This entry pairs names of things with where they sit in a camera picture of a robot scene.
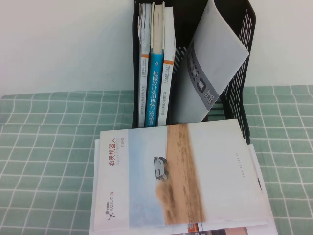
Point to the blue spine book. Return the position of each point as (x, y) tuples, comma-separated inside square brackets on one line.
[(154, 85)]

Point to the black mesh book holder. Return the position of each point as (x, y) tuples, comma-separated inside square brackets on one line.
[(135, 73)]

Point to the white paper brochure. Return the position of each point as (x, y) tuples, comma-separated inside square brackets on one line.
[(272, 228)]

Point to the green checked tablecloth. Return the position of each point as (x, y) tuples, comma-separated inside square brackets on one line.
[(49, 147)]

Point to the brochure with orange print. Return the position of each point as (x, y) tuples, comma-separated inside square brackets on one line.
[(193, 228)]

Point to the AgileX robot brochure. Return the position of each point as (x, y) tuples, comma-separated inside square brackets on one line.
[(207, 171), (215, 49)]

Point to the thin white book orange band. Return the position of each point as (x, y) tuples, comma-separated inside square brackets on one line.
[(144, 36)]

